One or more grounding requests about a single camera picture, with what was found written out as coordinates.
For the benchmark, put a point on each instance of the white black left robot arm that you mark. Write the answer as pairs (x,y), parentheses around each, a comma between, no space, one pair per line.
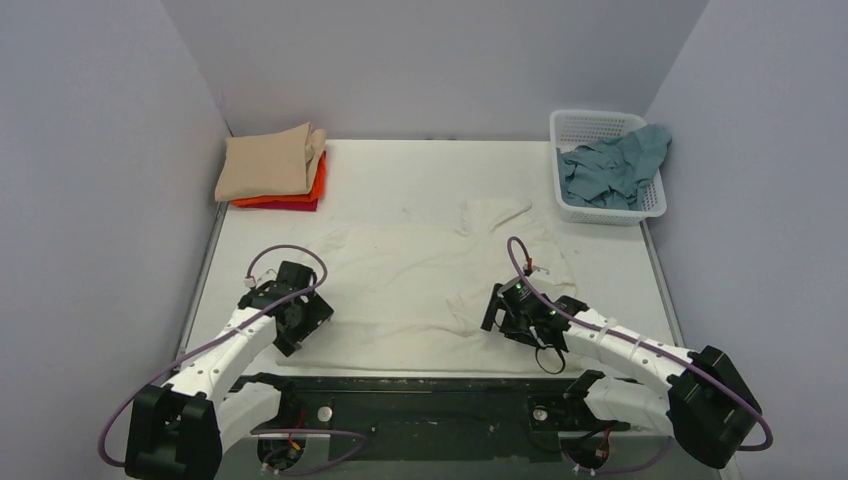
(181,429)

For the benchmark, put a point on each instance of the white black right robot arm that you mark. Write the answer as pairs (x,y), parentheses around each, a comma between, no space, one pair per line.
(698,398)

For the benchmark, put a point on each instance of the beige folded t shirt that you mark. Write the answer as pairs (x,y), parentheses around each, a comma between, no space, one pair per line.
(284,163)

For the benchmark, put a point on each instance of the white plastic basket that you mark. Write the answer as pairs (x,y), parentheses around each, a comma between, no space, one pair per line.
(570,128)

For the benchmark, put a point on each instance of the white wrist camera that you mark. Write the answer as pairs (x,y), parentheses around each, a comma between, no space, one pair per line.
(531,268)
(254,281)

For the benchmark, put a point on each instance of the crimson folded t shirt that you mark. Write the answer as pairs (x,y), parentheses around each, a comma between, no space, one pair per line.
(280,205)

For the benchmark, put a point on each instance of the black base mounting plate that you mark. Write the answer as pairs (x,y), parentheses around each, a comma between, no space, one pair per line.
(419,419)

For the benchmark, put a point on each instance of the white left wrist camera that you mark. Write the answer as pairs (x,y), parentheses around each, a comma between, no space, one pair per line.
(254,281)

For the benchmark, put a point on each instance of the white t shirt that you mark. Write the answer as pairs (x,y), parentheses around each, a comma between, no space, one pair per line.
(411,297)

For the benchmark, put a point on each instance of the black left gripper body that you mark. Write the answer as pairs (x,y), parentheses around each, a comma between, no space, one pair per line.
(308,324)

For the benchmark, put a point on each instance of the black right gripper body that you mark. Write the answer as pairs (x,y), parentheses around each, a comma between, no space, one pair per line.
(499,307)

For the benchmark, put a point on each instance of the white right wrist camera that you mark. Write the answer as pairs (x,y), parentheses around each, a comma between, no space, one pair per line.
(531,268)

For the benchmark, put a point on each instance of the teal crumpled t shirt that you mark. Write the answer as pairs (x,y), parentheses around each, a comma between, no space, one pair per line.
(613,173)

